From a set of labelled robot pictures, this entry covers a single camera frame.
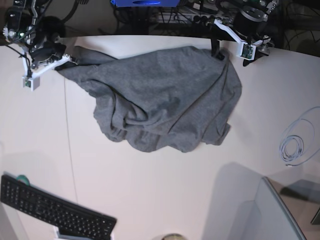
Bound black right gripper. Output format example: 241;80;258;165
29;37;79;71

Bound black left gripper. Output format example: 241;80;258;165
210;7;274;67

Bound grey t-shirt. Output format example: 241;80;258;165
57;46;242;153

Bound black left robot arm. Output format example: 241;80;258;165
206;0;279;67

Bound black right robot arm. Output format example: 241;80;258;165
2;0;81;77

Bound white power strip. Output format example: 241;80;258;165
191;15;216;26

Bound blue box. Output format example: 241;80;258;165
110;0;180;8

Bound green tape roll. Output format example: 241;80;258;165
16;175;30;186

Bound black computer keyboard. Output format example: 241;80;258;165
0;174;117;240

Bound round metallic can top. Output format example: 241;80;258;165
161;233;187;240

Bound coiled white cable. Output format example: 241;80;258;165
279;106;320;168

